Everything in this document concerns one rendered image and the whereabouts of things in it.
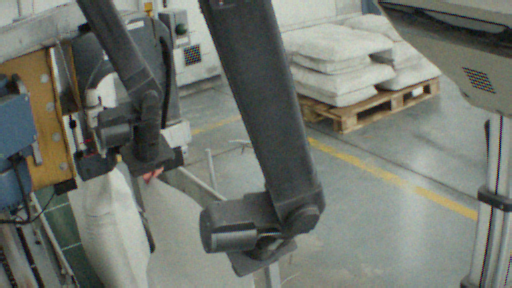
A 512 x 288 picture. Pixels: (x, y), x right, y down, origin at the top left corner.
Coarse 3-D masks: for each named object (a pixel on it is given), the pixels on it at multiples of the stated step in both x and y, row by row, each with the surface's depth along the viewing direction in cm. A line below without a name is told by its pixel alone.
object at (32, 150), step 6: (12, 78) 99; (18, 78) 93; (18, 84) 88; (24, 84) 96; (12, 90) 94; (18, 90) 90; (24, 90) 88; (30, 144) 92; (36, 144) 92; (24, 150) 92; (30, 150) 92; (36, 150) 92; (24, 156) 92; (36, 156) 93; (36, 162) 93
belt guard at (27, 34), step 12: (48, 12) 101; (60, 12) 100; (72, 12) 104; (24, 24) 90; (36, 24) 93; (48, 24) 97; (60, 24) 101; (72, 24) 105; (0, 36) 84; (12, 36) 87; (24, 36) 90; (36, 36) 94; (48, 36) 97; (0, 48) 84; (12, 48) 87; (24, 48) 91; (0, 60) 84
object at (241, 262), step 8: (256, 248) 74; (288, 248) 80; (296, 248) 81; (232, 256) 77; (240, 256) 78; (248, 256) 78; (256, 256) 76; (264, 256) 76; (272, 256) 79; (280, 256) 79; (232, 264) 77; (240, 264) 77; (248, 264) 77; (256, 264) 78; (264, 264) 78; (240, 272) 76
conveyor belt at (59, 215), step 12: (36, 192) 267; (48, 192) 266; (60, 204) 251; (48, 216) 241; (60, 216) 240; (72, 216) 239; (60, 228) 229; (72, 228) 228; (60, 240) 219; (72, 240) 218; (72, 252) 209; (84, 252) 209; (72, 264) 201; (84, 264) 200; (84, 276) 192; (96, 276) 192
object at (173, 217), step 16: (144, 192) 124; (160, 192) 108; (176, 192) 108; (160, 208) 114; (176, 208) 101; (192, 208) 105; (160, 224) 121; (176, 224) 104; (192, 224) 97; (160, 240) 126; (176, 240) 108; (192, 240) 100; (160, 256) 123; (176, 256) 114; (192, 256) 103; (208, 256) 97; (224, 256) 92; (160, 272) 118; (176, 272) 116; (192, 272) 106; (208, 272) 100; (224, 272) 95
